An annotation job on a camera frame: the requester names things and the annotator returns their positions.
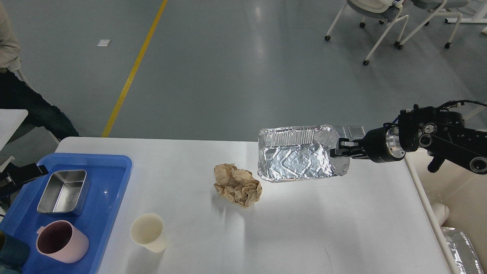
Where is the white grey office chair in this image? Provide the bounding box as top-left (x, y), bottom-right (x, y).
top-left (324, 0), bottom-right (409, 66)

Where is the beige plastic bin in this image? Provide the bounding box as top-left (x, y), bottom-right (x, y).
top-left (406, 150), bottom-right (487, 269)

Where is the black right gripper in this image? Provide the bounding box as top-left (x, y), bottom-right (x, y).
top-left (330, 127), bottom-right (406, 163)

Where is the right floor socket plate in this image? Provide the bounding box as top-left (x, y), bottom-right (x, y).
top-left (347, 125), bottom-right (366, 139)

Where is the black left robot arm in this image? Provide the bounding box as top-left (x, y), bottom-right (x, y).
top-left (0, 163), bottom-right (49, 198)

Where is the teal cup in tray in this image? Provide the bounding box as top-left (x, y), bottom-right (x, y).
top-left (0, 231), bottom-right (30, 274)

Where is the blue plastic tray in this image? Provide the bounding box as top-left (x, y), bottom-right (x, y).
top-left (1, 153), bottom-right (132, 274)

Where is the steel rectangular container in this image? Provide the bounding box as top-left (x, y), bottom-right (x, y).
top-left (37, 170), bottom-right (91, 216)

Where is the aluminium foil tray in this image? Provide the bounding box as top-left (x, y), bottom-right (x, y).
top-left (258, 125), bottom-right (350, 183)

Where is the pink plastic mug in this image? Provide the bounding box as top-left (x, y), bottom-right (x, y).
top-left (35, 220), bottom-right (90, 264)

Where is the white side table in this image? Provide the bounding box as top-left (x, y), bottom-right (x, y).
top-left (0, 109), bottom-right (28, 150)

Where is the person in beige sweater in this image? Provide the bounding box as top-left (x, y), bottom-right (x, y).
top-left (0, 5), bottom-right (80, 141)

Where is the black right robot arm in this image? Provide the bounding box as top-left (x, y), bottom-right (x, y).
top-left (330, 100), bottom-right (487, 175)

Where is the cream paper cup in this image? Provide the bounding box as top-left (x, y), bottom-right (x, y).
top-left (129, 213), bottom-right (167, 253)

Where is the crumpled brown paper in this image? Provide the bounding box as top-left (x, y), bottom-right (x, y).
top-left (214, 163), bottom-right (263, 208)

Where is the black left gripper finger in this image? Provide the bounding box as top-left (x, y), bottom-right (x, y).
top-left (6, 164), bottom-right (49, 186)

